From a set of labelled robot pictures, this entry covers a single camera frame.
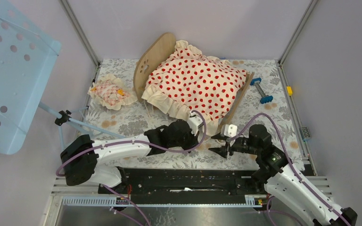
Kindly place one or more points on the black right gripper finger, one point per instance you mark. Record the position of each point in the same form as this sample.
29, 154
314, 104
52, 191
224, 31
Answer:
224, 136
222, 151

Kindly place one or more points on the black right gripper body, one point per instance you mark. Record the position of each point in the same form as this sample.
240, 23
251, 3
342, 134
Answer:
242, 144

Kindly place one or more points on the red strawberry print duvet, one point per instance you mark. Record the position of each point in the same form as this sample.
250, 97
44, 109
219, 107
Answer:
188, 80

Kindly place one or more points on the wooden pet bed frame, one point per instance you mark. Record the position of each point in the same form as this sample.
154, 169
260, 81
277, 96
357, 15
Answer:
161, 49

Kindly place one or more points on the checkered ruffled pillow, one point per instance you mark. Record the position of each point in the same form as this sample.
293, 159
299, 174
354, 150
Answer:
110, 92

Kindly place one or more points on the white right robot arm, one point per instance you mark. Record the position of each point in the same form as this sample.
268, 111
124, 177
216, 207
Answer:
278, 177

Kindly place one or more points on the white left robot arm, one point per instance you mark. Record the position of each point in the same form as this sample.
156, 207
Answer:
84, 160

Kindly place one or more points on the blue dumbbell toy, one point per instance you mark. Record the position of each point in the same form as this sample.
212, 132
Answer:
264, 97

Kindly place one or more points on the yellow clip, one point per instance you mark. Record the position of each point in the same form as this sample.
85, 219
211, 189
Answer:
289, 91

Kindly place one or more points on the floral table mat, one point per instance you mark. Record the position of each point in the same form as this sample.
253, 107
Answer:
134, 119

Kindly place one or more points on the blue perforated music stand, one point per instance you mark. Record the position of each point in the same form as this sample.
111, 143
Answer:
27, 58

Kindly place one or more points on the grey cable duct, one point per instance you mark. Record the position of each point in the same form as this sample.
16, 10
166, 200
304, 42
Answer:
114, 201

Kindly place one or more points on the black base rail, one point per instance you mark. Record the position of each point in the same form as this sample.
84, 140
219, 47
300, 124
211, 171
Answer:
184, 186

